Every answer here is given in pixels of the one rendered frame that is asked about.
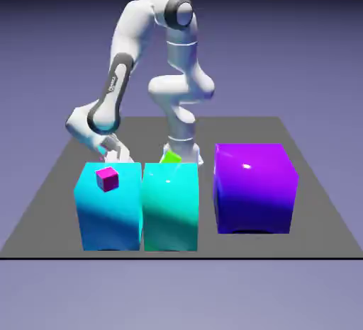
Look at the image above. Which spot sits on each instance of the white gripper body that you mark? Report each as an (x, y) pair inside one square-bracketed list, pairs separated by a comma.
[(120, 154)]

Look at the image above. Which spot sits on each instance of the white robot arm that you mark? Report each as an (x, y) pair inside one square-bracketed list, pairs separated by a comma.
[(175, 61)]

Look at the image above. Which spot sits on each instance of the small magenta cube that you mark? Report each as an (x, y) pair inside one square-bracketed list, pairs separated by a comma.
[(107, 180)]

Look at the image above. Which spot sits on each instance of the small green cube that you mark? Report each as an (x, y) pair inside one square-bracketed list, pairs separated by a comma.
[(171, 157)]

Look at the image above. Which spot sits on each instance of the large cyan box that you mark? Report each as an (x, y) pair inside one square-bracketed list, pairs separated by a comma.
[(109, 211)]

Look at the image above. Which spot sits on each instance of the large teal box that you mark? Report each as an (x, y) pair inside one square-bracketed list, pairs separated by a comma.
[(170, 211)]

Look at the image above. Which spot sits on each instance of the large purple box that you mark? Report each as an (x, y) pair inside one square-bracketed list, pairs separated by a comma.
[(253, 191)]

